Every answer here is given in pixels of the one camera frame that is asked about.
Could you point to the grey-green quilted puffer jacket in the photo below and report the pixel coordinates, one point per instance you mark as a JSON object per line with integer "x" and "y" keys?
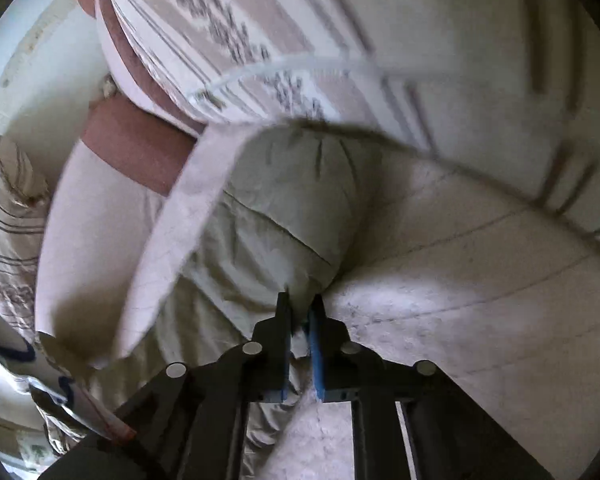
{"x": 280, "y": 200}

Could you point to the pink cushion with maroon edge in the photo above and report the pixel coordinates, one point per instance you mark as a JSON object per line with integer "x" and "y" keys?
{"x": 95, "y": 220}

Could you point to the striped floral pillow with frill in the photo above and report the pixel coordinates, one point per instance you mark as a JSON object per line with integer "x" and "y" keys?
{"x": 10, "y": 240}

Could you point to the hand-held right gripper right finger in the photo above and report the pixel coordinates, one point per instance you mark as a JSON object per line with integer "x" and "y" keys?
{"x": 317, "y": 360}

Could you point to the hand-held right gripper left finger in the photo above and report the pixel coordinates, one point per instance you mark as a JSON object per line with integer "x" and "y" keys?
{"x": 283, "y": 360}

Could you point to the pink maroon armrest cushion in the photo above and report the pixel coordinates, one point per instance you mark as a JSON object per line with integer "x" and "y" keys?
{"x": 122, "y": 60}

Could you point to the large striped floral cushion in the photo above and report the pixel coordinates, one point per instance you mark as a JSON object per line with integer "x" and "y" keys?
{"x": 330, "y": 35}

